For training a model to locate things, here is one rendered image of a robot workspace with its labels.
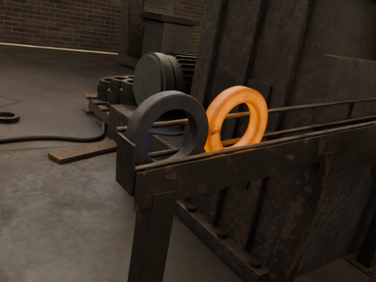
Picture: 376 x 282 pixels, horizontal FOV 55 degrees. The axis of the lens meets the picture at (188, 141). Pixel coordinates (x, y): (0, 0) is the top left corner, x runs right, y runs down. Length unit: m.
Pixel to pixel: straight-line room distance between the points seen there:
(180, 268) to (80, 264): 0.37
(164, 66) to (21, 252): 1.20
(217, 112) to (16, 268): 0.95
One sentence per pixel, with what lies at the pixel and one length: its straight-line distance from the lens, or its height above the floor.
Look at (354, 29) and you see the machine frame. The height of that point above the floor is 0.96.
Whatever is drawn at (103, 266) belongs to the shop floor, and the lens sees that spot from 1.45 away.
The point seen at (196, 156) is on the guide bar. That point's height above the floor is 0.64.
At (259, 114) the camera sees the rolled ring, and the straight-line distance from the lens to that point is 0.89.
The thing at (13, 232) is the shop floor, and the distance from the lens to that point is 1.63.
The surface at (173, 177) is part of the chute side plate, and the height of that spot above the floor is 0.60.
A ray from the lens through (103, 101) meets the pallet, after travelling 3.07.
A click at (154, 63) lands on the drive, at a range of 2.14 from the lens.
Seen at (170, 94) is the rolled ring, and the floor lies 0.77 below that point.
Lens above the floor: 0.91
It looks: 19 degrees down
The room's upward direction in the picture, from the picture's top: 10 degrees clockwise
